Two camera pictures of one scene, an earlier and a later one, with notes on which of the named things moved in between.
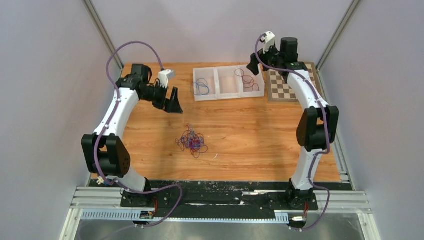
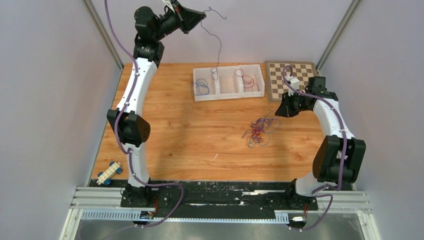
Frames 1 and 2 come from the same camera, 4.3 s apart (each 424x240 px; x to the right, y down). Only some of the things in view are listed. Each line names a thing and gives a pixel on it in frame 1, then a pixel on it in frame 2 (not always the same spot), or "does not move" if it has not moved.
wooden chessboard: x=277 y=89 does not move
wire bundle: x=193 y=141 to x=261 y=128
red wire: x=248 y=81 does not move
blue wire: x=203 y=88 does not move
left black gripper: x=170 y=106 to x=186 y=18
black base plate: x=216 y=198 does not move
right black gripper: x=253 y=65 to x=285 y=109
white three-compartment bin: x=226 y=82 does not move
